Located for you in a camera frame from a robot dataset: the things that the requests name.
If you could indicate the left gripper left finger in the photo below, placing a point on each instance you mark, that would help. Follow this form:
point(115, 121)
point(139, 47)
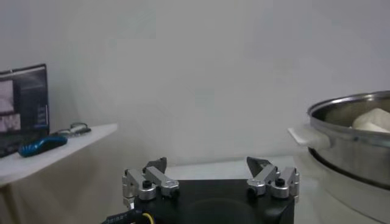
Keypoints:
point(158, 179)

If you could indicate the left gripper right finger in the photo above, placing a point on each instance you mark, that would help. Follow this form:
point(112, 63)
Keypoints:
point(265, 176)

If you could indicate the stainless steel steamer basket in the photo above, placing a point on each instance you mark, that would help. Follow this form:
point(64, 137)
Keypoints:
point(350, 158)

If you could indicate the stacked steamer pot with cloths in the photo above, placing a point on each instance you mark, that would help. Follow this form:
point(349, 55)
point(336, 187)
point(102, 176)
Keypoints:
point(350, 201)

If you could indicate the white side table with mouse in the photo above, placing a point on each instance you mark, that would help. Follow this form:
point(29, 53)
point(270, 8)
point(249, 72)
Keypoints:
point(76, 143)

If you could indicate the blue computer mouse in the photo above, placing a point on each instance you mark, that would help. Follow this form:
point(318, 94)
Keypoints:
point(42, 145)

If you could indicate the dark computer monitor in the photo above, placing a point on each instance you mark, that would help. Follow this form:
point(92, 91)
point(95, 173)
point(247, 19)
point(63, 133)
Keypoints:
point(27, 100)

